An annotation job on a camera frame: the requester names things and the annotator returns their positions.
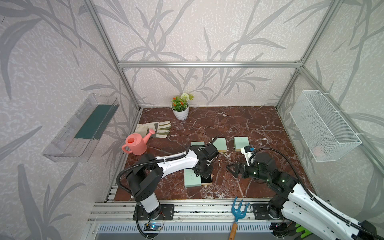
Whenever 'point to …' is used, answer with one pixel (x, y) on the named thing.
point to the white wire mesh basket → (327, 136)
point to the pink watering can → (136, 144)
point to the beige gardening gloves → (161, 129)
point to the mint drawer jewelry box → (220, 144)
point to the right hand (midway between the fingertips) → (231, 165)
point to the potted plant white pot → (180, 106)
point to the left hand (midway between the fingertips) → (207, 175)
